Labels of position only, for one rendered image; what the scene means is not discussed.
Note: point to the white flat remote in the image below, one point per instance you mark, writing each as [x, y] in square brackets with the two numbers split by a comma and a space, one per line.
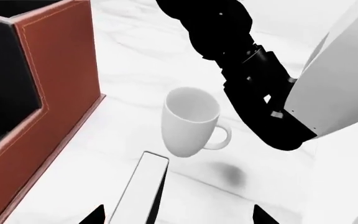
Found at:
[138, 191]

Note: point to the white ceramic mug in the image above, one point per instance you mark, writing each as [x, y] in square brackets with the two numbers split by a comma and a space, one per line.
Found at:
[185, 135]

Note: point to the brown leather caddy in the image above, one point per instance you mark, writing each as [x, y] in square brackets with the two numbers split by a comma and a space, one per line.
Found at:
[54, 70]

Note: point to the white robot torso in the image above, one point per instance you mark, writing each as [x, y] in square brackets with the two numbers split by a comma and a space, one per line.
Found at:
[340, 70]

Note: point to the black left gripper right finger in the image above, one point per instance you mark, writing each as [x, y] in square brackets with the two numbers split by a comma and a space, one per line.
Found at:
[261, 218]

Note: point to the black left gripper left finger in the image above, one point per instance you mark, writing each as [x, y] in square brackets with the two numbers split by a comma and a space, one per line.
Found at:
[97, 217]

